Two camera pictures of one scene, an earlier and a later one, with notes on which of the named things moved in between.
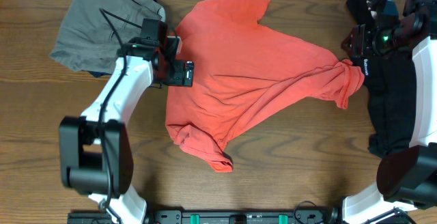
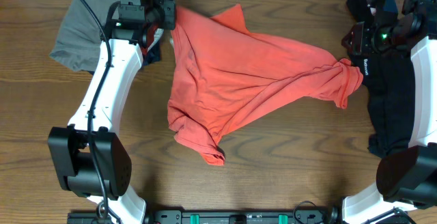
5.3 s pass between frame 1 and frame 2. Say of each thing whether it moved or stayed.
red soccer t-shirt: moved
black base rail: stayed
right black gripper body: stayed
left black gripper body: moved
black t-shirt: stayed
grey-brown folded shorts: stayed
